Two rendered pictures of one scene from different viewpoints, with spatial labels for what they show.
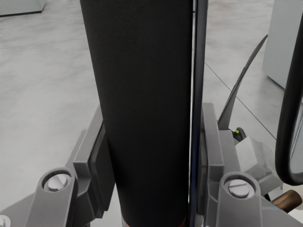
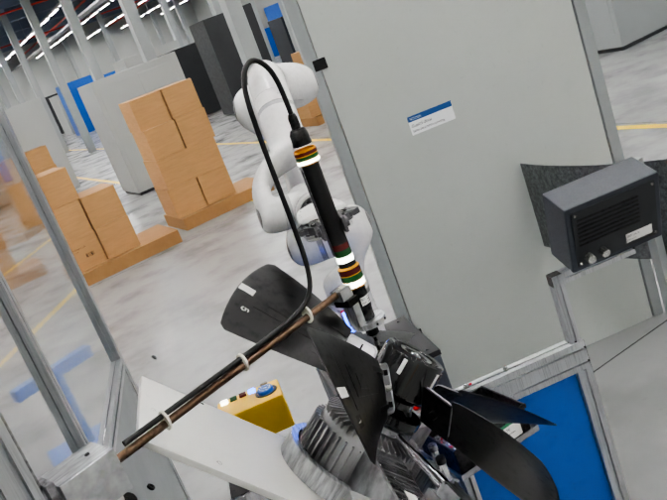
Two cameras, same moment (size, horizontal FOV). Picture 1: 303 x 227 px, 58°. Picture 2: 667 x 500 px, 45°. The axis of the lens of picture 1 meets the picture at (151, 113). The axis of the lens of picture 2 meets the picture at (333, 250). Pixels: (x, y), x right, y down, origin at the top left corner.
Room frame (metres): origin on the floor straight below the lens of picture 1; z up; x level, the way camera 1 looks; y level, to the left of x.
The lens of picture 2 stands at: (1.50, -0.37, 1.88)
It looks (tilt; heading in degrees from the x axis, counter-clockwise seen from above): 16 degrees down; 166
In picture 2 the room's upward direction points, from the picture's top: 21 degrees counter-clockwise
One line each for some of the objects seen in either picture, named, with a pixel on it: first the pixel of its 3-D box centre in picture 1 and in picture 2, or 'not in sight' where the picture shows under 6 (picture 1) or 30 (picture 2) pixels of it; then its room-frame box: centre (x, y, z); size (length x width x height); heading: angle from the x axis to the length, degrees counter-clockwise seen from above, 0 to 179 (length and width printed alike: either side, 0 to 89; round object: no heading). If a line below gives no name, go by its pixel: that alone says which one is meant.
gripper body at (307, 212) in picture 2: not in sight; (322, 216); (-0.02, 0.01, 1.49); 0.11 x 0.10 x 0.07; 172
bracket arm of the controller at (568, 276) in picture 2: not in sight; (591, 264); (-0.19, 0.68, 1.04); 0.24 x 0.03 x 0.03; 82
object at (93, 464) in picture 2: not in sight; (82, 485); (0.37, -0.56, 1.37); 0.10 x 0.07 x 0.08; 117
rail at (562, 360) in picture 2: not in sight; (428, 420); (-0.26, 0.15, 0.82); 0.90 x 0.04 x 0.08; 82
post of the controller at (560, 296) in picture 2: not in sight; (563, 308); (-0.20, 0.57, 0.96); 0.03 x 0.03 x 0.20; 82
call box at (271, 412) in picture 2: not in sight; (256, 416); (-0.31, -0.24, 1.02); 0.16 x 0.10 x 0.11; 82
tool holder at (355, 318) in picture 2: not in sight; (357, 304); (0.09, -0.01, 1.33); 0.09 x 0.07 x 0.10; 117
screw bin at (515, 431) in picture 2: not in sight; (472, 429); (-0.09, 0.19, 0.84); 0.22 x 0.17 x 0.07; 98
